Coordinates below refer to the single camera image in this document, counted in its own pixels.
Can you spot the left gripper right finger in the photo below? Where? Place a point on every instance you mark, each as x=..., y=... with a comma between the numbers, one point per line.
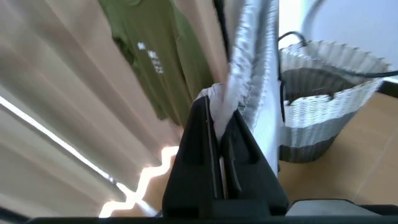
x=252, y=180

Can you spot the green printed t-shirt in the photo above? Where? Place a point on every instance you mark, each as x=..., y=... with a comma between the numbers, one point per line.
x=161, y=62

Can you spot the white laundry basket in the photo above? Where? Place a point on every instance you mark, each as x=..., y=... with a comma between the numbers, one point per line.
x=317, y=124

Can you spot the pale grey garment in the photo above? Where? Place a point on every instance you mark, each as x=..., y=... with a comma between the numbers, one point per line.
x=248, y=62

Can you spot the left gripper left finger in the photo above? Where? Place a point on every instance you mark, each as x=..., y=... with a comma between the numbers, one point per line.
x=192, y=180

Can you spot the beige curtain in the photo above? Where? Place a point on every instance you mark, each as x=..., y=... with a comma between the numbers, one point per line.
x=62, y=109

